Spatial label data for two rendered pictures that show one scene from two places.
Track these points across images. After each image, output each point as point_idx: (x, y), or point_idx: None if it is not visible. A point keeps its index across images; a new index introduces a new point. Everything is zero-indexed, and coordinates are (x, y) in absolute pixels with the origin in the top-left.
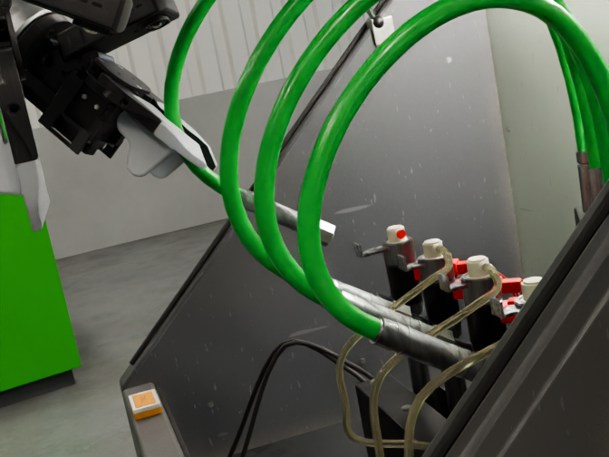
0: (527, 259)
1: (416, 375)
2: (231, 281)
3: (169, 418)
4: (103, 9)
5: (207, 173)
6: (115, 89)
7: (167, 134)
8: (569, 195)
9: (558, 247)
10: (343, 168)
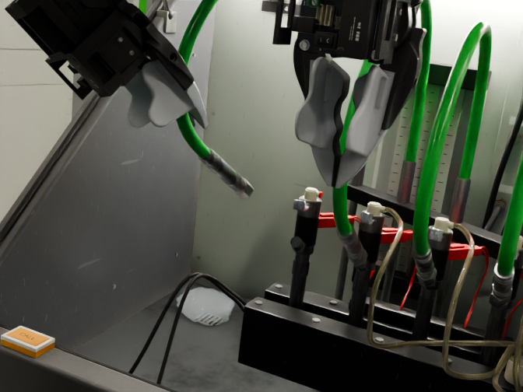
0: (205, 207)
1: (300, 296)
2: (51, 219)
3: (67, 351)
4: (415, 8)
5: (194, 131)
6: (166, 42)
7: (195, 93)
8: (272, 167)
9: (247, 201)
10: (131, 127)
